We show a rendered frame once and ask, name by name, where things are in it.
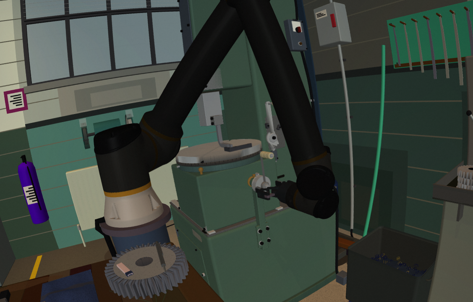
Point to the grey conduit pipe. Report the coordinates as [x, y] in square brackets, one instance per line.
[348, 138]

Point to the grey wall panel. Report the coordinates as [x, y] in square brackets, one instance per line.
[110, 96]

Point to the grey scriber tool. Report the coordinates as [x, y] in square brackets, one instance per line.
[160, 255]

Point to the grey hanging tool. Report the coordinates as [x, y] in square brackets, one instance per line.
[444, 48]
[407, 46]
[419, 48]
[431, 50]
[457, 48]
[470, 33]
[395, 44]

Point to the grey ram tool head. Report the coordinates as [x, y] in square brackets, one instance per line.
[210, 108]

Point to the dark swarf bin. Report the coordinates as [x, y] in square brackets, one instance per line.
[370, 272]

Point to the blue cloth mat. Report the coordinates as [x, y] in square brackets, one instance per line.
[70, 288]

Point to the green wall bracket holder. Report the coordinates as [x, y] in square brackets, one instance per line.
[106, 126]

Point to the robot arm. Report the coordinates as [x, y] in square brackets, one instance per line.
[202, 71]

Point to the large window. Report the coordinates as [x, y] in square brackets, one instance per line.
[102, 37]

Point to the grey slotter tool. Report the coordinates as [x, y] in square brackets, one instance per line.
[232, 147]

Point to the large grey gear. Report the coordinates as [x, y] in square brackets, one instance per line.
[169, 272]

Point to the purple fire extinguisher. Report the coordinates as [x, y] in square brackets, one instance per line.
[32, 193]

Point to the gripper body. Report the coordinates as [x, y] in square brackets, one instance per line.
[287, 193]

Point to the green bracket bar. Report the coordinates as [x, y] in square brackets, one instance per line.
[261, 226]

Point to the dark grey tray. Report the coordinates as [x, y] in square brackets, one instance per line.
[446, 191]

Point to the grey round rotary table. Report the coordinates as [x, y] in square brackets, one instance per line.
[207, 154]

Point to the grey wall switch box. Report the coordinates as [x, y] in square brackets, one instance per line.
[332, 23]

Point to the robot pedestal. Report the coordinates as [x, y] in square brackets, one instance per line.
[139, 243]

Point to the grey gear stack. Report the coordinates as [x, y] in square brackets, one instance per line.
[471, 178]

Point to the grey machine stand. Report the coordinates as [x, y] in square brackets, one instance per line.
[467, 251]

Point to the green slotter body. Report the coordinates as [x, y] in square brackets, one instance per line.
[228, 235]

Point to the cream radiator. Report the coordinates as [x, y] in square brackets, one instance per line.
[85, 201]

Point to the grey clutch lever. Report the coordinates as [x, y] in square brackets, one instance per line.
[270, 126]

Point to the grey control box red button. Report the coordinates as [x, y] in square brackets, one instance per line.
[295, 35]

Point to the grey crossfeed dial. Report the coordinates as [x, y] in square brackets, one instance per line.
[258, 183]

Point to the small grey block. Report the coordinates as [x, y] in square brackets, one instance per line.
[341, 277]

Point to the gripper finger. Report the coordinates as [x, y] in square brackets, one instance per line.
[265, 195]
[266, 186]

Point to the green tool rack board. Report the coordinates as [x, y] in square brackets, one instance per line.
[444, 33]

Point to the purple framed wall sign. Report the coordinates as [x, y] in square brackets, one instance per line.
[16, 100]

